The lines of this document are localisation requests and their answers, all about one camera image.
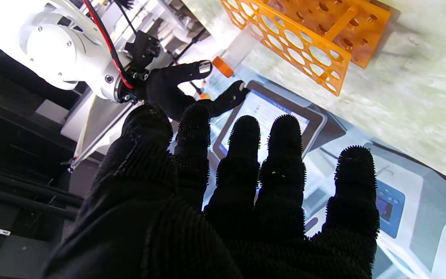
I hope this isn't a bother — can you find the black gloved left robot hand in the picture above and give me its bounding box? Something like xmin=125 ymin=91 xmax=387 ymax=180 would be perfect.
xmin=43 ymin=103 xmax=381 ymax=279

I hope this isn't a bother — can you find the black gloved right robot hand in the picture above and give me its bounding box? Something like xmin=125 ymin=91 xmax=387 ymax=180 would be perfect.
xmin=145 ymin=60 xmax=250 ymax=121

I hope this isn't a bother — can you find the clear plastic test tube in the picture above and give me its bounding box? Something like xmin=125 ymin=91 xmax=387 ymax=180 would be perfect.
xmin=223 ymin=28 xmax=263 ymax=72

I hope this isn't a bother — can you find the orange test tube rack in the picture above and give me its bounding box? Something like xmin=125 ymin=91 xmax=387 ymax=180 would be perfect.
xmin=221 ymin=0 xmax=392 ymax=96

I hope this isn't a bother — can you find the grey framed light panel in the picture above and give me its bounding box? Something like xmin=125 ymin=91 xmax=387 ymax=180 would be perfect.
xmin=60 ymin=91 xmax=140 ymax=173

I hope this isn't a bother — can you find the printed laboratory backdrop banner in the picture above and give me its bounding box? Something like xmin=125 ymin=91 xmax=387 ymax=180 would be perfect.
xmin=169 ymin=58 xmax=446 ymax=279

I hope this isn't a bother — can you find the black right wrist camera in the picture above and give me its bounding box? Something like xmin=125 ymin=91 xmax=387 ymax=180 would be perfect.
xmin=124 ymin=30 xmax=162 ymax=72

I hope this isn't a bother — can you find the red black right arm cable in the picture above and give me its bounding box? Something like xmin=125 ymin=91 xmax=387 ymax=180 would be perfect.
xmin=83 ymin=0 xmax=135 ymax=90

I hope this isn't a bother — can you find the grey wall box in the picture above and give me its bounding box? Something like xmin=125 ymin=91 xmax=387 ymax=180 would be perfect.
xmin=35 ymin=100 xmax=69 ymax=124

